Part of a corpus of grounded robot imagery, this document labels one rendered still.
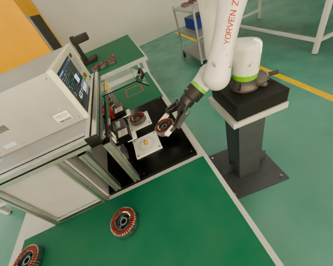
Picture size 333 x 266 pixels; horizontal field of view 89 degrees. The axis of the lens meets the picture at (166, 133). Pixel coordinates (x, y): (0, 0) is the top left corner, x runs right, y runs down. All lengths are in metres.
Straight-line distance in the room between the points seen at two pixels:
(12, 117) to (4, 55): 3.91
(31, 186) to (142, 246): 0.48
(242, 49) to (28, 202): 1.14
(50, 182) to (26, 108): 0.29
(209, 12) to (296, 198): 1.35
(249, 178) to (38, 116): 1.48
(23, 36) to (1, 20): 0.34
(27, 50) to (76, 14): 2.08
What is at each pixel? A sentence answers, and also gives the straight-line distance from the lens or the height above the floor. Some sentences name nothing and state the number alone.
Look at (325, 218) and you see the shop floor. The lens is 1.61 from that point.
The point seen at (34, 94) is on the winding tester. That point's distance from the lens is 0.73.
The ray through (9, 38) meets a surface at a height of 1.44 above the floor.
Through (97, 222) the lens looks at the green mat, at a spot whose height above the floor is 0.75.
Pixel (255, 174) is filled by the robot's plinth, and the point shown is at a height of 0.02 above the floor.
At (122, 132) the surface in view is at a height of 0.92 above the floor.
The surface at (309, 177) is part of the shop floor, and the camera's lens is 1.74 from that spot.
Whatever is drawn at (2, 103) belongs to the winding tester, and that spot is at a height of 1.29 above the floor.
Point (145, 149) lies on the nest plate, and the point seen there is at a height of 0.78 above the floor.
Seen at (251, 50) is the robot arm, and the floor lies 1.06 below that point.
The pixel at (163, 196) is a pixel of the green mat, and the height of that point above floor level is 0.75.
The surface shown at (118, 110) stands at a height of 0.92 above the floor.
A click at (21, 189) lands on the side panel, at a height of 1.02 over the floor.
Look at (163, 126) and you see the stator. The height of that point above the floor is 0.84.
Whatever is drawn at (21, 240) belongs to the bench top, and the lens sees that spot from 1.18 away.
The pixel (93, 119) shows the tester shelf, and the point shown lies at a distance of 0.71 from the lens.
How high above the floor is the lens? 1.43
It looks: 42 degrees down
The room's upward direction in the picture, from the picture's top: 24 degrees counter-clockwise
